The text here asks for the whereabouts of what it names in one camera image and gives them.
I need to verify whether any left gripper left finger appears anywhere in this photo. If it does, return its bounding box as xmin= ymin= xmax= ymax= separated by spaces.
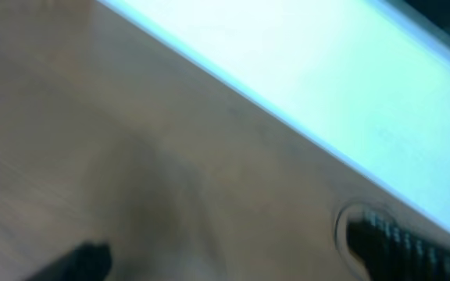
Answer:
xmin=25 ymin=243 xmax=113 ymax=281

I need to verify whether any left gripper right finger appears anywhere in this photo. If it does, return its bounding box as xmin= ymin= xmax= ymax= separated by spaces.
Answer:
xmin=345 ymin=213 xmax=450 ymax=281

